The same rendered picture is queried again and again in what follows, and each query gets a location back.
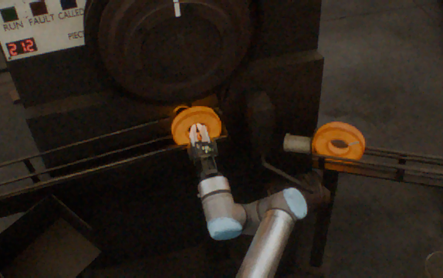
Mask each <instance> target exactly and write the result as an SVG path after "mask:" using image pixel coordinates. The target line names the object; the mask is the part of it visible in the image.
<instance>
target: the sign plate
mask: <svg viewBox="0 0 443 278"><path fill-rule="evenodd" d="M41 1H44V4H45V7H46V13H45V14H41V15H37V16H34V15H33V12H32V9H31V6H30V4H32V3H37V2H41ZM85 2H86V0H75V4H76V7H75V8H68V9H63V7H62V5H61V3H62V2H61V0H0V11H1V10H6V9H7V8H14V10H15V13H16V15H17V17H18V18H17V20H15V21H10V22H4V19H3V17H2V14H1V12H0V43H1V45H2V48H3V50H4V51H5V54H6V56H5V57H6V58H7V60H13V59H20V58H24V57H29V56H32V55H37V54H41V53H49V52H53V51H58V49H66V48H70V47H75V46H83V44H85V42H84V33H83V28H84V27H83V12H84V5H85ZM27 40H31V41H32V42H33V44H32V42H31V41H30V42H26V41H27ZM23 43H24V46H25V47H23ZM11 44H13V45H15V47H16V49H14V48H15V47H14V46H13V45H12V46H10V45H11ZM29 45H31V46H29ZM27 46H29V50H30V49H33V50H31V51H28V50H27V49H28V47H27ZM24 48H26V51H25V49H24ZM11 49H14V50H12V53H17V54H15V55H13V54H11V52H10V50H11Z"/></svg>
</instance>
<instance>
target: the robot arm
mask: <svg viewBox="0 0 443 278"><path fill-rule="evenodd" d="M197 130H198V132H199V136H200V137H201V142H200V141H199V140H198V133H197ZM188 155H189V158H190V161H194V166H195V167H197V169H198V170H196V172H197V176H198V177H199V182H200V184H199V185H198V190H199V194H198V197H201V203H202V208H203V211H205V217H206V221H207V224H208V230H209V232H210V236H211V237H212V238H213V239H216V240H227V239H234V238H235V237H237V236H239V234H249V235H255V238H253V240H252V243H251V245H250V247H249V250H248V252H247V253H246V257H245V259H244V261H243V263H242V264H241V266H240V268H239V270H238V273H237V275H236V277H235V278H273V277H274V274H276V270H277V268H278V265H279V261H280V259H281V256H282V253H283V250H284V248H285V247H286V244H287V241H288V239H289V235H290V233H291V231H292V230H293V226H294V224H296V220H297V219H302V218H303V217H305V215H306V203H305V201H304V198H303V196H302V195H301V193H300V192H299V191H298V190H297V189H295V188H288V189H284V190H283V191H281V192H277V193H275V194H274V195H271V196H269V197H266V198H262V199H259V200H257V201H255V202H251V203H248V204H242V203H235V202H234V200H233V197H232V193H231V189H230V186H229V183H228V179H227V178H226V177H224V176H223V175H222V173H220V172H218V169H217V165H216V164H217V162H218V147H217V143H215V139H214V138H213V140H212V139H211V138H210V136H209V134H208V132H207V131H206V127H205V126H204V125H203V126H201V125H200V124H195V125H192V126H191V130H190V135H189V142H188Z"/></svg>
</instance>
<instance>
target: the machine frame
mask: <svg viewBox="0 0 443 278"><path fill-rule="evenodd" d="M261 3H262V13H263V24H262V34H261V38H260V40H259V45H258V48H257V50H256V51H255V54H254V56H253V57H252V58H251V60H250V62H249V64H248V65H247V66H246V68H244V69H243V71H242V72H241V74H240V75H238V76H237V77H236V78H235V79H234V80H233V81H232V84H231V88H230V90H229V93H228V98H226V101H225V106H224V109H223V114H220V115H221V117H222V118H223V121H224V124H225V127H226V129H228V134H229V135H230V136H231V140H230V141H229V142H230V150H229V149H228V158H226V159H224V171H225V177H226V178H227V179H228V183H229V186H230V189H231V193H232V197H233V200H234V202H235V203H242V204H248V203H251V202H255V201H257V200H259V199H262V198H264V197H262V188H264V187H265V184H266V183H269V182H270V181H271V180H272V181H273V180H274V179H279V178H282V177H280V176H278V175H277V174H274V173H272V172H271V171H268V170H267V169H265V168H264V167H262V166H260V164H259V163H252V162H251V160H249V156H248V153H247V151H246V149H245V145H244V115H243V96H244V94H246V93H253V92H256V91H260V90H264V91H266V92H267V94H268V96H269V99H270V101H271V103H272V105H273V106H274V112H275V122H273V148H272V159H271V160H268V161H265V162H267V163H269V164H271V165H272V166H274V167H277V168H278V169H279V170H280V171H283V172H285V173H286V174H289V175H291V176H292V175H299V174H304V173H306V172H310V171H312V168H311V166H310V155H308V154H304V153H298V152H292V151H289V152H286V151H284V150H283V141H284V138H285V136H286V134H291V135H295V136H302V137H312V136H313V132H314V129H315V128H317V125H318V118H319V112H320V98H321V90H322V87H321V84H322V76H323V64H324V57H323V55H322V54H321V52H320V51H319V50H318V43H319V36H320V35H319V28H320V13H321V6H322V0H261ZM0 50H1V52H2V55H3V57H4V61H5V64H6V66H7V67H8V70H9V72H10V74H11V78H12V81H13V83H14V84H15V87H16V89H17V91H18V93H19V98H20V100H21V101H22V104H23V107H24V109H25V120H26V123H27V124H28V126H29V129H30V131H31V134H32V136H33V138H34V140H35V142H36V145H37V148H38V151H39V152H42V151H47V150H50V149H53V148H56V147H58V146H62V145H65V144H70V143H73V142H76V141H82V140H86V139H88V138H91V137H96V136H100V135H103V134H108V133H112V131H117V130H120V129H123V128H126V127H132V126H135V125H138V124H144V123H147V122H150V121H151V120H156V119H158V120H159V124H153V127H154V131H155V135H157V138H159V137H163V138H164V137H165V136H170V135H173V134H172V129H171V128H172V124H173V122H174V109H173V106H154V105H148V104H144V103H138V102H135V101H132V100H129V99H127V98H125V97H122V96H121V95H119V94H117V93H115V91H113V90H112V89H110V88H109V87H108V86H107V85H106V84H105V83H104V82H103V81H102V80H101V79H100V78H99V77H98V76H97V74H96V73H95V70H94V68H93V67H92V65H91V63H90V61H89V58H88V56H87V54H86V48H85V44H83V46H75V47H70V48H66V49H58V51H53V52H49V53H41V54H37V55H32V56H29V57H24V58H20V59H13V60H7V58H6V57H5V56H6V54H5V51H4V50H3V48H2V45H1V43H0ZM164 117H170V118H171V119H170V120H166V122H162V123H161V118H164ZM150 140H151V137H150V132H149V130H148V127H147V126H146V127H141V128H137V129H134V130H131V131H125V132H123V133H122V134H117V135H114V136H111V137H105V138H102V139H99V140H95V141H91V144H92V147H93V149H94V151H95V154H96V155H98V154H102V153H106V152H110V151H115V150H117V149H121V148H124V147H129V146H133V144H138V143H141V142H145V141H150ZM159 144H160V147H163V146H167V144H171V139H167V140H165V139H164V140H163V141H159ZM89 156H90V153H89V152H88V150H87V148H86V145H85V144H78V145H76V146H73V147H70V148H67V149H64V150H61V151H56V152H52V153H50V154H44V155H42V156H41V158H42V160H43V162H44V164H45V166H46V169H49V168H54V167H57V166H60V165H63V164H68V163H69V162H71V161H78V160H80V159H84V158H88V157H89ZM196 170H198V169H197V167H195V166H194V165H192V166H189V167H186V168H182V169H178V170H174V171H168V172H165V173H162V174H159V175H154V176H150V177H148V178H142V179H139V180H136V181H131V182H128V183H125V184H122V185H117V186H116V187H113V188H108V189H105V190H102V191H98V192H94V193H91V194H88V195H83V196H80V197H77V198H72V199H69V200H66V201H63V202H62V203H63V204H64V205H65V206H66V207H68V208H69V209H70V210H71V211H73V212H74V213H75V214H76V215H77V216H78V217H79V218H80V219H82V220H83V221H84V222H85V223H87V224H88V225H89V226H91V227H92V229H93V231H94V232H95V235H96V238H97V240H98V241H99V243H100V245H101V249H102V250H103V253H101V254H100V255H99V256H98V257H97V258H96V259H95V260H94V261H93V262H91V264H90V265H88V267H89V266H91V267H92V268H93V269H94V270H95V269H99V268H102V267H105V266H112V265H115V264H117V265H118V264H121V263H127V262H130V261H134V260H138V259H143V258H147V257H150V256H156V255H160V254H163V253H169V252H172V251H176V250H179V249H185V248H189V247H192V246H198V245H201V244H205V243H209V242H212V237H211V236H210V232H209V230H208V224H207V221H206V217H205V211H203V208H202V203H201V197H198V194H199V190H198V185H199V184H200V182H199V177H198V176H197V172H196Z"/></svg>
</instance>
